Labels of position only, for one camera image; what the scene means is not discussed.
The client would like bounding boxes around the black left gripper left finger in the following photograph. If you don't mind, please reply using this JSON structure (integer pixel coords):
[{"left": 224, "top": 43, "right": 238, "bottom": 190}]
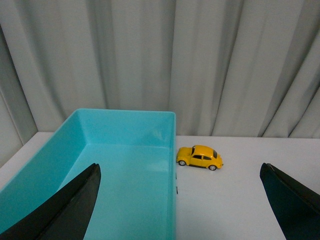
[{"left": 0, "top": 163, "right": 101, "bottom": 240}]

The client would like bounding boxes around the grey pleated curtain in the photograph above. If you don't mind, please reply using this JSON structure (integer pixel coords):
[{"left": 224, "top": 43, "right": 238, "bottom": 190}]
[{"left": 0, "top": 0, "right": 320, "bottom": 164}]

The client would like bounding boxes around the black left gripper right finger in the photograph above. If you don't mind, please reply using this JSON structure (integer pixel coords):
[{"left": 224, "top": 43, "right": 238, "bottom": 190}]
[{"left": 259, "top": 163, "right": 320, "bottom": 240}]

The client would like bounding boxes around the turquoise plastic storage box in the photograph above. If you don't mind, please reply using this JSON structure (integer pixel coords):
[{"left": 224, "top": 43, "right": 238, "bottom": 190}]
[{"left": 0, "top": 109, "right": 176, "bottom": 240}]

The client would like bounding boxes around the yellow beetle toy car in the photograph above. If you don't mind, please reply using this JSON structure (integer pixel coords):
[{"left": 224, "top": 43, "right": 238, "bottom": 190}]
[{"left": 175, "top": 145, "right": 224, "bottom": 171}]

